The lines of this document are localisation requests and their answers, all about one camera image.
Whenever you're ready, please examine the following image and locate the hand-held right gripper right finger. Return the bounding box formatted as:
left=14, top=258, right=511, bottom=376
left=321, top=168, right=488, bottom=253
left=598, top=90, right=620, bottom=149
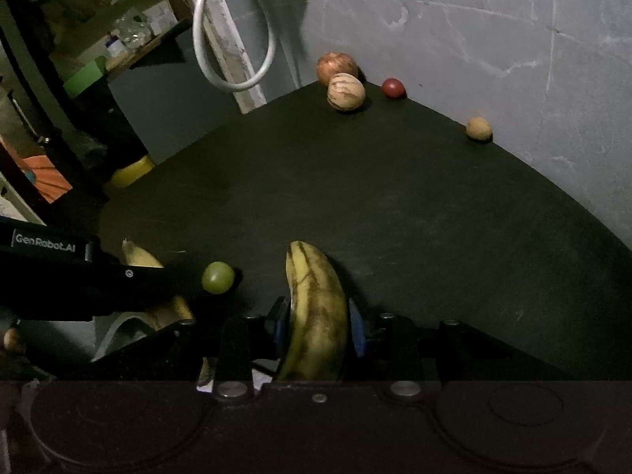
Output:
left=348, top=299, right=476, bottom=402

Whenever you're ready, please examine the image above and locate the green box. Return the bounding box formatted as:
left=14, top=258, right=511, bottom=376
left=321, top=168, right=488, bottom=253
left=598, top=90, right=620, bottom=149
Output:
left=63, top=56, right=108, bottom=98

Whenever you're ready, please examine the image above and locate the large yellow banana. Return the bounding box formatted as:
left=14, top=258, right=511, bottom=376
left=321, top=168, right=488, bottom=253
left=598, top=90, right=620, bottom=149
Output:
left=275, top=240, right=348, bottom=382

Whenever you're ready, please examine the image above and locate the orange bag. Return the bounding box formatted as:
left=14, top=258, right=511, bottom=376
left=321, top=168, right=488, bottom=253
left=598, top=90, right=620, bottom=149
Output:
left=22, top=154, right=74, bottom=203

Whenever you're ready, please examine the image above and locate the white hose loop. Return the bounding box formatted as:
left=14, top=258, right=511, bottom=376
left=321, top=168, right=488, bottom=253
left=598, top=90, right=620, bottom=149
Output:
left=192, top=0, right=276, bottom=92

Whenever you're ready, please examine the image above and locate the striped pepino melon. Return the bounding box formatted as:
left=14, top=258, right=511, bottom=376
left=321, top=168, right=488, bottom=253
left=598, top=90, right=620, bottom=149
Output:
left=327, top=72, right=367, bottom=111

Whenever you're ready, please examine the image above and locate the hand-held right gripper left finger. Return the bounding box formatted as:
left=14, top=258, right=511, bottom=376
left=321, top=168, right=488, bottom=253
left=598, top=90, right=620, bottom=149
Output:
left=168, top=299, right=293, bottom=402

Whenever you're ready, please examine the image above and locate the reddish apple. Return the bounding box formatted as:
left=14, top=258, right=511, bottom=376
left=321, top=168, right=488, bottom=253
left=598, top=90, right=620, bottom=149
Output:
left=316, top=52, right=359, bottom=87

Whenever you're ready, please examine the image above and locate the green grape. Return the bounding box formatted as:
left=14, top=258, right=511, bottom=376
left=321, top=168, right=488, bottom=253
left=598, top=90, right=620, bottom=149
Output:
left=201, top=262, right=235, bottom=294

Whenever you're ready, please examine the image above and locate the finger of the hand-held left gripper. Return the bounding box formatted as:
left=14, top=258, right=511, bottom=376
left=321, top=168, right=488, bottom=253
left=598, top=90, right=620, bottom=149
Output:
left=94, top=254, right=208, bottom=316

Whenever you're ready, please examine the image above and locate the small spotted banana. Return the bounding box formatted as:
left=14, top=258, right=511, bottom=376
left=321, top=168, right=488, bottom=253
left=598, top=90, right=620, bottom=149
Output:
left=122, top=238, right=194, bottom=331

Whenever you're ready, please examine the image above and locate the yellow container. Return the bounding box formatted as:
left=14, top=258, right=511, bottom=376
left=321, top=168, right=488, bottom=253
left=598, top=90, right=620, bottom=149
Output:
left=106, top=154, right=156, bottom=189

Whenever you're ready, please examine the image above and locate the glass jar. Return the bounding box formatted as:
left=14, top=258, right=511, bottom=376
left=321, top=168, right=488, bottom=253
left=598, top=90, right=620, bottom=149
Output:
left=116, top=12, right=151, bottom=43

